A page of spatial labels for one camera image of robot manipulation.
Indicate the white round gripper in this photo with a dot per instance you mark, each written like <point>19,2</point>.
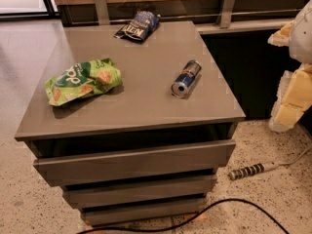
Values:
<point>303,33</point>

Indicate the blue silver redbull can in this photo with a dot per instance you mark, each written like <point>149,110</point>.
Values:
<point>185,79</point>

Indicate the green rice chip bag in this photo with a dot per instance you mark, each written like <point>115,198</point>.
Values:
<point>83,80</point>

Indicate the dark blue chip bag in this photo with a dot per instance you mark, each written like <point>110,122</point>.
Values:
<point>140,27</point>

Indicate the white power strip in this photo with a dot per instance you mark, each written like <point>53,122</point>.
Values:
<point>262,167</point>

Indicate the top grey drawer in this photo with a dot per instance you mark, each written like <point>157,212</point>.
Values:
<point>83,169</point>

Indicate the grey drawer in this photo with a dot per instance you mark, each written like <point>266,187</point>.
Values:
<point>139,191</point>
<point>145,211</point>
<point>83,169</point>

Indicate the grey drawer cabinet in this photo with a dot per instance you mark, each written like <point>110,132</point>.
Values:
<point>143,112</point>

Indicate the bottom grey drawer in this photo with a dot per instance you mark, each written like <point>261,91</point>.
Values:
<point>145,211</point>

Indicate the middle grey drawer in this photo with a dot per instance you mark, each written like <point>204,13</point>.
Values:
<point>139,191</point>

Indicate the wooden wall counter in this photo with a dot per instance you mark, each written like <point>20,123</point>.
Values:
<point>247,15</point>

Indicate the right metal bracket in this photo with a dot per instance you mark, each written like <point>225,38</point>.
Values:
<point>225,15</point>

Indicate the metal bracket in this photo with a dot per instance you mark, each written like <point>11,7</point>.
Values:
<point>102,12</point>
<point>225,15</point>

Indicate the left metal bracket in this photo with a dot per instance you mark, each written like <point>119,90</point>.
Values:
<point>102,12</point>

